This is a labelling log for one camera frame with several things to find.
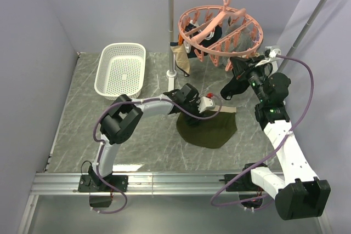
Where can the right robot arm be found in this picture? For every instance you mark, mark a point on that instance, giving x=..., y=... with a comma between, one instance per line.
x=300, y=193

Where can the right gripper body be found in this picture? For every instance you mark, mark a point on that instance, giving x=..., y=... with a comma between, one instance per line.
x=257, y=78

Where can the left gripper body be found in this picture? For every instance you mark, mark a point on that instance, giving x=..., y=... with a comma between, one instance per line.
x=192, y=107

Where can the olive green underwear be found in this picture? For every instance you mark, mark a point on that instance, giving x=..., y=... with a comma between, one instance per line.
x=212, y=133

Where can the aluminium rail frame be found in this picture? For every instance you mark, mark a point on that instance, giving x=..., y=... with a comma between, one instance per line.
x=170, y=182

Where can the white plastic basket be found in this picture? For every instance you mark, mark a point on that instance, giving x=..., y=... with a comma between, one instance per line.
x=121, y=70

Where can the black underwear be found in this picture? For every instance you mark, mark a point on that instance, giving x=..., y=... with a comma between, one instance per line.
x=229, y=91

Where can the navy hanging underwear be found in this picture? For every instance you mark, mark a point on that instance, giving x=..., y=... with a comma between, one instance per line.
x=211, y=38

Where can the pink round clip hanger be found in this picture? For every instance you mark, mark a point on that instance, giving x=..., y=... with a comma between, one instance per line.
x=210, y=16

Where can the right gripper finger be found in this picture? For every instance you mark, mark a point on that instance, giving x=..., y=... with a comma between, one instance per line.
x=239, y=78
x=241, y=62

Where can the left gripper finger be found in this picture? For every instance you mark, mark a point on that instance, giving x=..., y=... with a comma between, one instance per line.
x=196, y=121
x=189, y=120

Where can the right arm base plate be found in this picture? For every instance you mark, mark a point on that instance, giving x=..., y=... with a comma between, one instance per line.
x=243, y=184

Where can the grey striped hanging underwear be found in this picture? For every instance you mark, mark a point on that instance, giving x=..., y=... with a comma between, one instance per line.
x=245, y=42

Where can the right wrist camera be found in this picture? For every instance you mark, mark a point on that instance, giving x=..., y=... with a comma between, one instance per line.
x=271, y=54

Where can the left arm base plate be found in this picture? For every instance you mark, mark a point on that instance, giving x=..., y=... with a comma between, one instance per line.
x=87, y=184

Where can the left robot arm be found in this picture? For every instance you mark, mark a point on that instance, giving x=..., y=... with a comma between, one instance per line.
x=119, y=121

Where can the beige hanging underwear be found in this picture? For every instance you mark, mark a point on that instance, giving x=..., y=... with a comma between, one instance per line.
x=181, y=58

